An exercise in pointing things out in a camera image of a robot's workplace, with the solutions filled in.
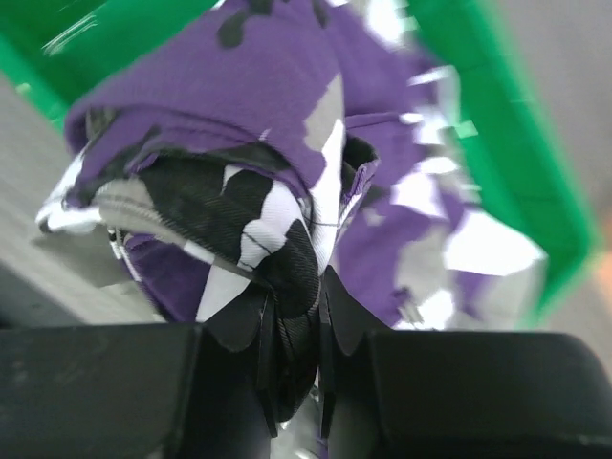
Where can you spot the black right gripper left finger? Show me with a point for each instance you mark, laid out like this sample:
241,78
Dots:
142,391

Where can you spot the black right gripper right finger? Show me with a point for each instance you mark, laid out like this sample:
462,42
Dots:
455,394

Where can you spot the purple camouflage trousers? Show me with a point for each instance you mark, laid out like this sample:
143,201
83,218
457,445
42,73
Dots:
269,141

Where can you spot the green plastic tray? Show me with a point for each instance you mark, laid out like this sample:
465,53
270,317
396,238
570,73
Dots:
53,51

